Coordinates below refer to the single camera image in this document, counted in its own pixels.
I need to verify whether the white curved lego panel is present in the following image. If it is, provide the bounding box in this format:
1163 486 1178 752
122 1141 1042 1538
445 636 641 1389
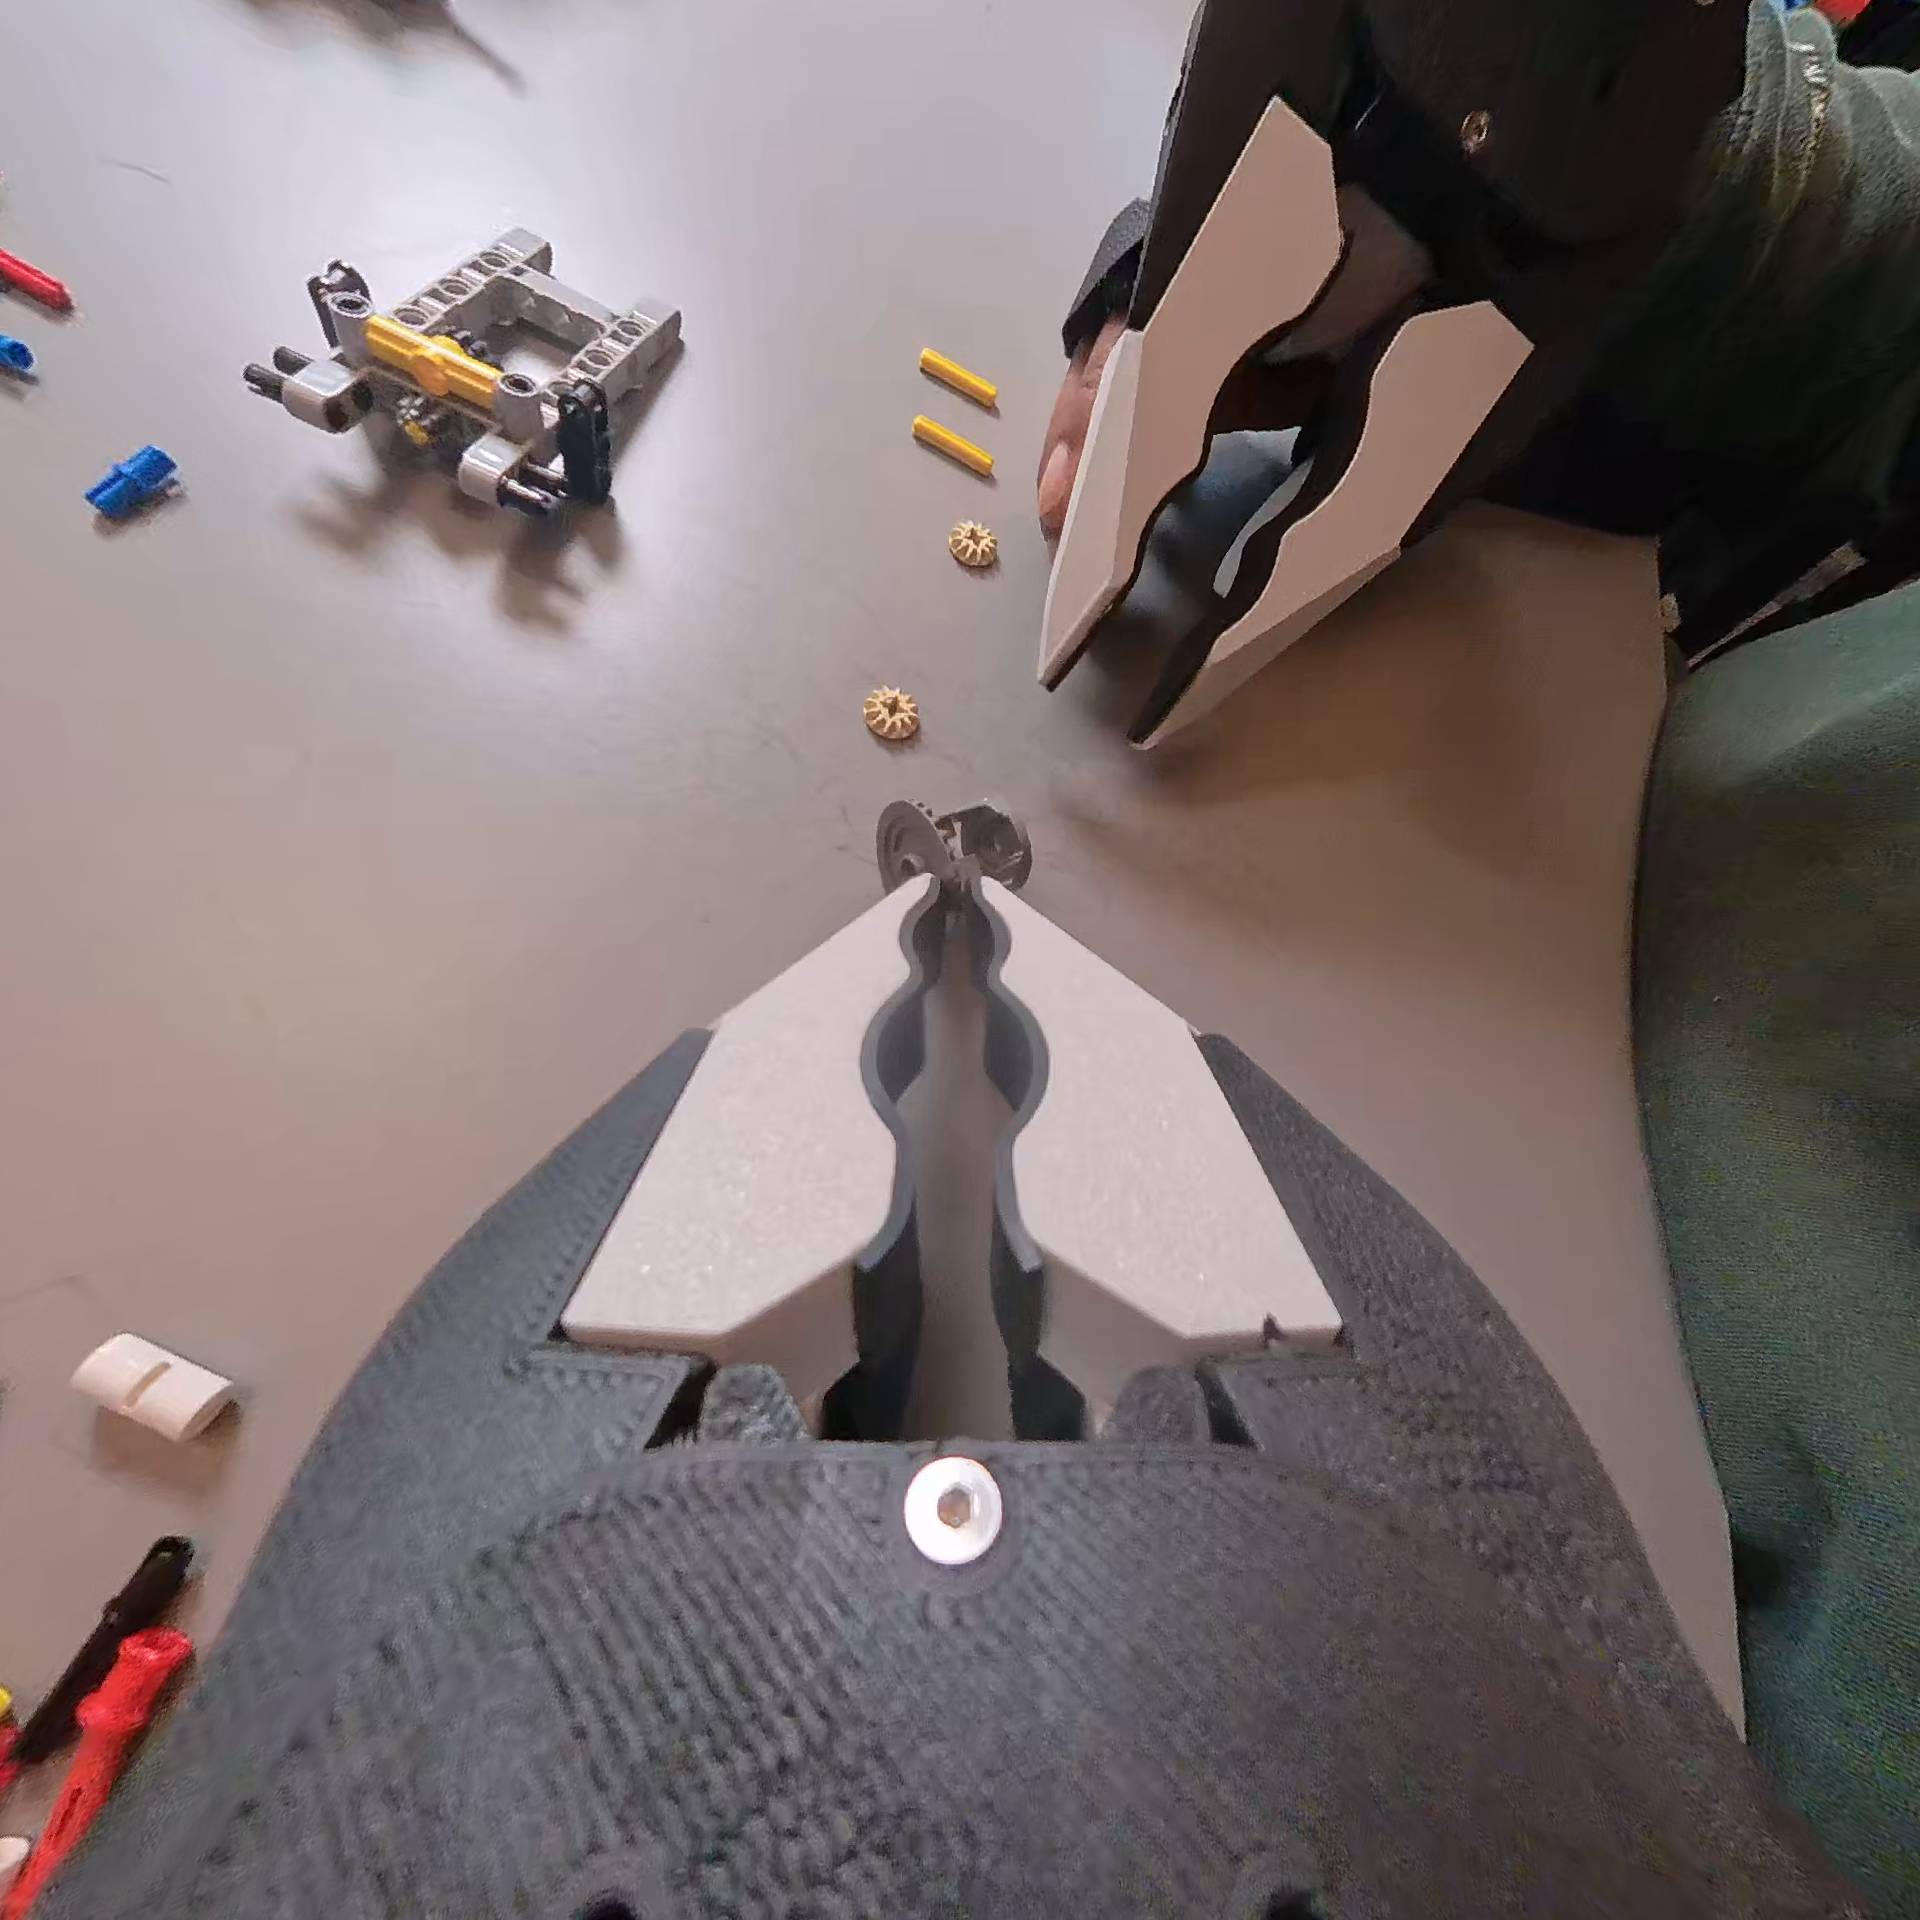
69 1329 240 1445

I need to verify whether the black lego axle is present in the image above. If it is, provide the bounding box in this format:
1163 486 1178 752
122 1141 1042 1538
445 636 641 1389
11 1536 199 1760

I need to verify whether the grey lego gear assembly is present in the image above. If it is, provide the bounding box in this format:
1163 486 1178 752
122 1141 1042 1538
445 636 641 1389
875 799 1035 900

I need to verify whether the person's right hand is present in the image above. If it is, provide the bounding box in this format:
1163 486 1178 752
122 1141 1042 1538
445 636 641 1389
1035 352 1126 545

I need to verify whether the red lego piece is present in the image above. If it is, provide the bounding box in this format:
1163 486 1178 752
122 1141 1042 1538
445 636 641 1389
0 1627 199 1911

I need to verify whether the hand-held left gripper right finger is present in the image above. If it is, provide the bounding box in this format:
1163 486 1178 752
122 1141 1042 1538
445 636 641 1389
959 876 1349 1425

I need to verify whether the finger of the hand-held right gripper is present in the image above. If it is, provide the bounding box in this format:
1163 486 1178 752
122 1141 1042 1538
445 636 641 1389
1035 94 1349 696
1126 297 1538 752

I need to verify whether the grey lego frame assembly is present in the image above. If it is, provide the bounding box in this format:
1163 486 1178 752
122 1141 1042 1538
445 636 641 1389
246 223 684 515

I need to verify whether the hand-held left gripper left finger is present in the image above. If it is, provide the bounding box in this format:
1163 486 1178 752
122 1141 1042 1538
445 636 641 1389
557 876 964 1425

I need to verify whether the person's right forearm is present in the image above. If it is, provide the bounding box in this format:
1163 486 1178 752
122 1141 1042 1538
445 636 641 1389
1634 0 1920 507

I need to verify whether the blue lego connector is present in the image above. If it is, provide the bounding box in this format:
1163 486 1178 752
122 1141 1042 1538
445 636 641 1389
81 445 187 522

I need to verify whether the person's green sweatshirt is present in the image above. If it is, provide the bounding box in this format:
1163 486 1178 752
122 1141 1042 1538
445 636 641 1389
1631 576 1920 1920

